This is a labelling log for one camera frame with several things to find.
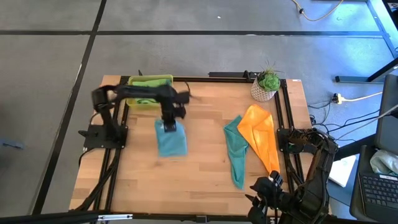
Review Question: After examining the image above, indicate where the grey cable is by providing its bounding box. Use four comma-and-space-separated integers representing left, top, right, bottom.
323, 104, 398, 147

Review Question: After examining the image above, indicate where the orange microfiber towel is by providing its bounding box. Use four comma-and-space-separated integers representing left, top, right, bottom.
236, 104, 281, 175

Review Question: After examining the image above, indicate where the dark grey laptop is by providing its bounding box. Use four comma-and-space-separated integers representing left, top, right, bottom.
349, 74, 398, 223

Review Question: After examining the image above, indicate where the black bar bracket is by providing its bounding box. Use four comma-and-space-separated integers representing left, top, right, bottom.
208, 70, 259, 81

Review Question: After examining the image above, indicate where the white flat box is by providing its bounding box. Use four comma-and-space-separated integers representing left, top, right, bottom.
328, 154, 358, 188

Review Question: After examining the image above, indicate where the black desk leg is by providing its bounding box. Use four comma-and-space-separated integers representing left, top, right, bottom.
335, 57, 398, 83

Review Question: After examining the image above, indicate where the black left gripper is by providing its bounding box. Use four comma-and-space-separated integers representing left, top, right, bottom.
159, 90, 191, 133

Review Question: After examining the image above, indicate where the white power cable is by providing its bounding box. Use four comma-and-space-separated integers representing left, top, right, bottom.
341, 91, 384, 103

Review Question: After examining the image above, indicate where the succulent in triangle-patterned pot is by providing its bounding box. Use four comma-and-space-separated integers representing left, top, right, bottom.
250, 58, 283, 103

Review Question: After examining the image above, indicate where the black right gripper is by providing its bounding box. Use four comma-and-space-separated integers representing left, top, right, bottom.
244, 170, 285, 224

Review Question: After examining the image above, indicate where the white crumpled cloth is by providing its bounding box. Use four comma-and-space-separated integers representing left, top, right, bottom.
369, 149, 398, 175

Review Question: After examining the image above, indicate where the light blue microfiber towel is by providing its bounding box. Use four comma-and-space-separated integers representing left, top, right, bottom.
154, 119, 189, 158

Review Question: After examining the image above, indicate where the yellow plastic bin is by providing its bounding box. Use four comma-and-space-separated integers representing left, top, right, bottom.
126, 73, 174, 110

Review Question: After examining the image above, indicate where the green microfiber towel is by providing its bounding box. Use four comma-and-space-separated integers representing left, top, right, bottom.
132, 78, 172, 105

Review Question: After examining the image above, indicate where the yellow floor cable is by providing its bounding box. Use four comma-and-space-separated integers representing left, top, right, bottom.
291, 0, 345, 22

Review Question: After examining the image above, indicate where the teal microfiber towel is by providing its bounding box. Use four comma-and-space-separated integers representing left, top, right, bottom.
223, 114, 250, 190

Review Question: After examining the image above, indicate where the black camera rig rail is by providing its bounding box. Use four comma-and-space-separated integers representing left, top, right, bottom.
0, 210, 398, 224

